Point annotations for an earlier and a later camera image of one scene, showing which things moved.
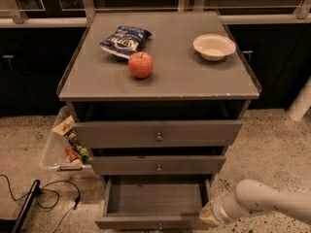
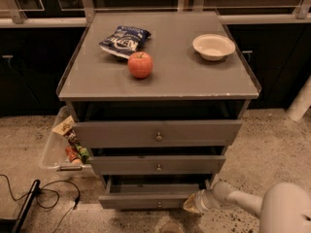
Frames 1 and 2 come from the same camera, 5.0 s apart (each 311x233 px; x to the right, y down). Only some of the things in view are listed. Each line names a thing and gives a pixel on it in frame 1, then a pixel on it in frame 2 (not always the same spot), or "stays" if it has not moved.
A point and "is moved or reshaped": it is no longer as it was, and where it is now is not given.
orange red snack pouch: x=73 y=155 stays
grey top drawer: x=156 y=134 stays
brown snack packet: x=65 y=128 stays
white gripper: x=219 y=208 to x=203 y=200
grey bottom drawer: x=154 y=202 is moved or reshaped
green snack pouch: x=84 y=153 stays
